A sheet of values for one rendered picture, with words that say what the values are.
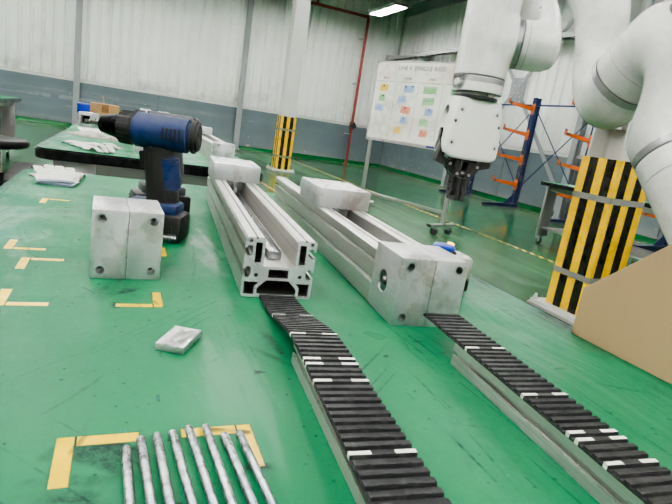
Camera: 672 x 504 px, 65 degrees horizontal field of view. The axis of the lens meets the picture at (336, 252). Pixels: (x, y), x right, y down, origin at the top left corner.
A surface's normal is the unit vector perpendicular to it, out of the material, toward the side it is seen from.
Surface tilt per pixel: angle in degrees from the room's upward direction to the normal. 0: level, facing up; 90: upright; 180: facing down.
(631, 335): 90
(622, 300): 90
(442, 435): 0
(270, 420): 0
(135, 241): 90
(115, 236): 90
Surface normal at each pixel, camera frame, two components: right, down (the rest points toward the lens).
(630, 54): -0.94, 0.21
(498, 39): 0.03, 0.25
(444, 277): 0.29, 0.26
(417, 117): -0.74, 0.04
